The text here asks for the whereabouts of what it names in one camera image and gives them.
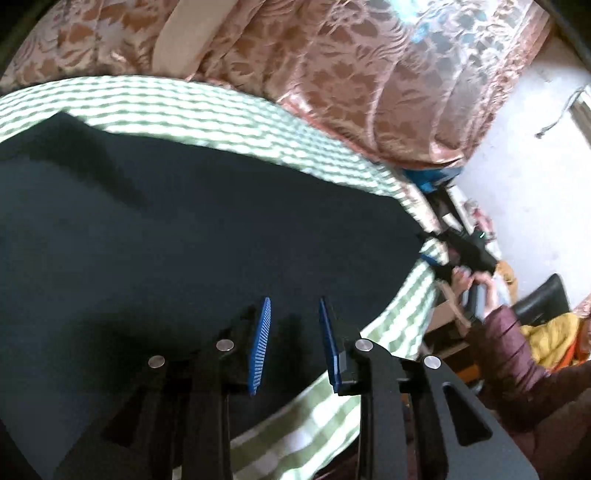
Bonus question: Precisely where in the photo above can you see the dark navy pants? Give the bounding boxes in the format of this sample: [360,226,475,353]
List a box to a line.
[0,112,432,480]

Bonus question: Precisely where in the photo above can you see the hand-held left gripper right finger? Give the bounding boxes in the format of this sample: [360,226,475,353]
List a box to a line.
[318,296,541,480]

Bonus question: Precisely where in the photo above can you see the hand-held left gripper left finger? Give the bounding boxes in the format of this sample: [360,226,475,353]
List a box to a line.
[53,296,273,480]

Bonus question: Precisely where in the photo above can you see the brown floral curtain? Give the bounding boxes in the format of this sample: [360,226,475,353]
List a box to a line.
[0,0,555,169]

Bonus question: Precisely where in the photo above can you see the grey wall cable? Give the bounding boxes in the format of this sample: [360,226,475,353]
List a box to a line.
[534,89,583,138]

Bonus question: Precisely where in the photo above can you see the person's right forearm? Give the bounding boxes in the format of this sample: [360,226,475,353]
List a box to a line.
[462,305,591,480]

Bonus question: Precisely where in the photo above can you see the yellow cloth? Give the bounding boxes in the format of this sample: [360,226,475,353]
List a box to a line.
[522,314,586,368]

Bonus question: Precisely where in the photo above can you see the green checked bed sheet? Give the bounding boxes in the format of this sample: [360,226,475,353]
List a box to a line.
[0,76,451,480]

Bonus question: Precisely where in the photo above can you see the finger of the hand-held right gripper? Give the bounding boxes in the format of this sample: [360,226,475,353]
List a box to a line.
[417,231,448,282]

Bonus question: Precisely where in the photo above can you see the beige curtain tieback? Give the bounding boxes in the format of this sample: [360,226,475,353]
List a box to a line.
[154,0,250,77]

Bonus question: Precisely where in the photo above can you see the blue cloth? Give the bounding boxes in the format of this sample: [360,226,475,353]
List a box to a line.
[401,165,463,195]

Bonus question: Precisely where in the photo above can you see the black chair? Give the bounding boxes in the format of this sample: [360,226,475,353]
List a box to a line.
[512,274,570,324]

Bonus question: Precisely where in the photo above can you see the person's right hand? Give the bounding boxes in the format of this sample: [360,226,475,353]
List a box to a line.
[450,269,498,326]

